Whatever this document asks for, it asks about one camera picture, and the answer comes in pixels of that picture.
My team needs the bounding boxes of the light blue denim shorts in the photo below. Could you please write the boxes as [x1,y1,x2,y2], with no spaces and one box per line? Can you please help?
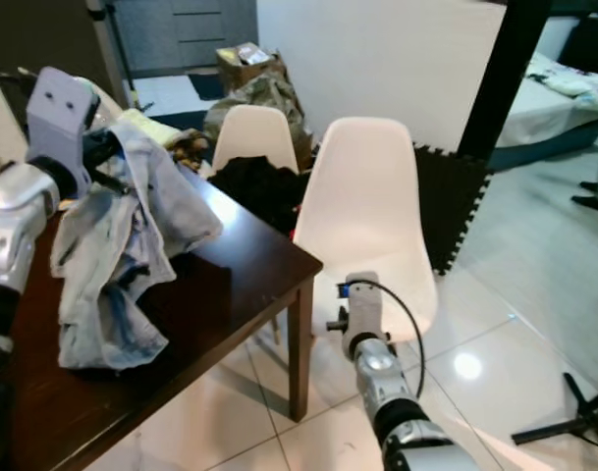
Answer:
[51,123,223,372]

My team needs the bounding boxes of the dark brown wooden table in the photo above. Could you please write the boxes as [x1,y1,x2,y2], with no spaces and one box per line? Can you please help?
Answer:
[0,167,324,471]

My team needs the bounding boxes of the grey drawer cabinet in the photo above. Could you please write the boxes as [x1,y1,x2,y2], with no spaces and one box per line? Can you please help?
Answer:
[87,0,260,79]

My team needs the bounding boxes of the black crumpled garment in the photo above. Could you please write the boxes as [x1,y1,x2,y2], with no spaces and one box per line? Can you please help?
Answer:
[208,155,304,236]

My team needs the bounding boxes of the black foam puzzle mat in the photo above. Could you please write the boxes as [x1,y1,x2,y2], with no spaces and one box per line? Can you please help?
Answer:
[411,142,496,276]

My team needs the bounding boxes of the open cardboard box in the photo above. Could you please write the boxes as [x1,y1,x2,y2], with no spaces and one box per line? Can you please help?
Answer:
[216,43,285,94]

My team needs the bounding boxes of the camouflage fabric bag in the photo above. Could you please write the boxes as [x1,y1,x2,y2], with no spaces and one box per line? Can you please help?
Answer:
[202,74,314,168]

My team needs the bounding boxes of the black tripod base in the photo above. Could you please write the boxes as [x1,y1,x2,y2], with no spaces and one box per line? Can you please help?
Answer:
[510,371,598,452]

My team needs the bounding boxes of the bed with white sheet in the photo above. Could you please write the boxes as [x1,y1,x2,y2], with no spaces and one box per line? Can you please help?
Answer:
[495,49,598,173]

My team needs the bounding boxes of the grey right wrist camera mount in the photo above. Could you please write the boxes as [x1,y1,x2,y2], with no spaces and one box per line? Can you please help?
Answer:
[343,272,383,340]

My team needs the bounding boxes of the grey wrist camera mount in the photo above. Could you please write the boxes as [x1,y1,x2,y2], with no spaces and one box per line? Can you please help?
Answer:
[27,67,100,197]
[343,272,383,340]

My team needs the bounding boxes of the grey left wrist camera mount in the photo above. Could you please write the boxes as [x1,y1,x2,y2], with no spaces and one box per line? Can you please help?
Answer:
[27,67,100,197]

